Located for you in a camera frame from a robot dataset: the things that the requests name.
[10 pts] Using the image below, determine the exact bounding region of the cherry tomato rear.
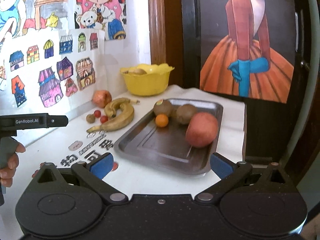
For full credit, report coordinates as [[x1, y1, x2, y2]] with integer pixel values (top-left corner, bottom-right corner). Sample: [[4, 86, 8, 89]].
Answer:
[[94, 110, 101, 118]]

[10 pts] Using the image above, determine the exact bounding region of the houses drawing paper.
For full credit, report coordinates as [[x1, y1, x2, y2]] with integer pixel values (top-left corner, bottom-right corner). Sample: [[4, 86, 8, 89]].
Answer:
[[1, 29, 107, 115]]

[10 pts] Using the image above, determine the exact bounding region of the small orange mandarin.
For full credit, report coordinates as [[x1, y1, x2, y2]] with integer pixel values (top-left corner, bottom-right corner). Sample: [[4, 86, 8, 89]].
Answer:
[[155, 114, 169, 128]]

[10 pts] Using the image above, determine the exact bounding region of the boy and table drawing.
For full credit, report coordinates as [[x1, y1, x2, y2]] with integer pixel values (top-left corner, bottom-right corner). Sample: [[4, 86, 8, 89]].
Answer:
[[1, 0, 70, 44]]

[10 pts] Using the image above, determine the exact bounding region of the ripe banana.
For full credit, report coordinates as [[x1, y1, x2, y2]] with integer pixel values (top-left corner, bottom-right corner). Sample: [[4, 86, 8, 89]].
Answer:
[[104, 98, 140, 119], [86, 102, 135, 133]]

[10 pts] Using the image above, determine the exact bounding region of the cherry tomato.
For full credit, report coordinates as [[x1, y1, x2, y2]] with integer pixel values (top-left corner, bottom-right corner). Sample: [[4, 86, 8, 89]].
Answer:
[[100, 115, 108, 124], [94, 110, 101, 118]]

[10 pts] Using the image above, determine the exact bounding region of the kiwi with sticker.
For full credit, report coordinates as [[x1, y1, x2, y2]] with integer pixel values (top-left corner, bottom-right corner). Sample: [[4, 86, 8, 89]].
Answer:
[[153, 99, 173, 117]]

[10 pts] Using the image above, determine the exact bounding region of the brown wooden door frame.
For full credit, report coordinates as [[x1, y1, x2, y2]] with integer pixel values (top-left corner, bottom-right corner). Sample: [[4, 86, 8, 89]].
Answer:
[[148, 0, 166, 64]]

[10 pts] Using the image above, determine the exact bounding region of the small brown longan fruit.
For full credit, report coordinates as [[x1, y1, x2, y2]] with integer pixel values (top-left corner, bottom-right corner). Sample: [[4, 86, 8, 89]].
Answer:
[[86, 114, 96, 124]]

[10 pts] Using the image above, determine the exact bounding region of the person's left hand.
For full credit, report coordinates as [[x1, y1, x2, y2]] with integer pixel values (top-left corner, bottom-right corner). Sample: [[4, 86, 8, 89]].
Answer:
[[0, 142, 25, 187]]

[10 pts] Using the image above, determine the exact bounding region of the anime girl bear drawing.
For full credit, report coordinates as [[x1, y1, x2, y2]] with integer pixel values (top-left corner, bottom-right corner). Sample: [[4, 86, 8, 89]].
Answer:
[[74, 0, 127, 40]]

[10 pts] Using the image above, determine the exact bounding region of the small reddish apple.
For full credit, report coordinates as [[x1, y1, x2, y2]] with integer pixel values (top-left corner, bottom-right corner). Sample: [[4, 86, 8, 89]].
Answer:
[[92, 90, 112, 108]]

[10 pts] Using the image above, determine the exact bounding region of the large red apple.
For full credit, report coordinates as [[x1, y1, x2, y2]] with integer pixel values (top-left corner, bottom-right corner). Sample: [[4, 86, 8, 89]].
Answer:
[[185, 112, 218, 148]]

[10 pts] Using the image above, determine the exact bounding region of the plain brown kiwi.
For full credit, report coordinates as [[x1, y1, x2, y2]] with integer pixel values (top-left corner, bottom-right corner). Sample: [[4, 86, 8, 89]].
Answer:
[[176, 104, 197, 125]]

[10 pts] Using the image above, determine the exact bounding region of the cherry tomato front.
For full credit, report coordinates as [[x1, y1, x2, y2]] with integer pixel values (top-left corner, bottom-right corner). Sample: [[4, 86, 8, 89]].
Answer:
[[100, 115, 108, 124]]

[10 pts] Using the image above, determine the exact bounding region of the metal tray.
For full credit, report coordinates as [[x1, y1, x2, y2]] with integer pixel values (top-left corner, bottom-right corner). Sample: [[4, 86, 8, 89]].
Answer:
[[114, 111, 219, 176]]

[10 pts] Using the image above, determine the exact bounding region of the yellow plastic bowl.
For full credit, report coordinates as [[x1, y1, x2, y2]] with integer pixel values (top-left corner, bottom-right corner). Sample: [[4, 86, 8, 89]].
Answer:
[[120, 63, 175, 96]]

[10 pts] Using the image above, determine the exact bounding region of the fruit inside yellow bowl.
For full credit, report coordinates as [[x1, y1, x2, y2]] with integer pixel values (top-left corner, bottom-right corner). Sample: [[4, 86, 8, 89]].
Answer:
[[122, 68, 147, 75]]

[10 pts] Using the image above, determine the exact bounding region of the orange dress lady painting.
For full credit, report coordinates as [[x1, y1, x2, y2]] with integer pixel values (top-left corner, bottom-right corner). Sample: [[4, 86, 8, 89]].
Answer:
[[200, 0, 294, 103]]

